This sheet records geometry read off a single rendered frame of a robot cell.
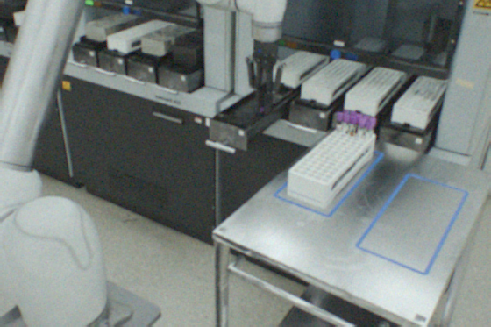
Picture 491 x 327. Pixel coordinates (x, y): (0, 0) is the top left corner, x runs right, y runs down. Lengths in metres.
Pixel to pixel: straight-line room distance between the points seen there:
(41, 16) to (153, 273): 1.39
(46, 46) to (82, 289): 0.46
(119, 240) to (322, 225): 1.42
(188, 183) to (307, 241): 1.12
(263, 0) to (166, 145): 0.87
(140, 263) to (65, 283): 1.35
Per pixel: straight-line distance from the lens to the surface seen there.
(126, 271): 2.28
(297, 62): 1.93
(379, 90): 1.74
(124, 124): 2.25
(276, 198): 1.22
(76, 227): 0.95
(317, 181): 1.19
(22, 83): 1.09
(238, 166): 1.96
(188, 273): 2.24
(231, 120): 1.57
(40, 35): 1.09
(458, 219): 1.27
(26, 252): 0.95
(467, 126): 1.67
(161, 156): 2.18
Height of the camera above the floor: 1.52
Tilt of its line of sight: 29 degrees down
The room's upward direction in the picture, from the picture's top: 2 degrees clockwise
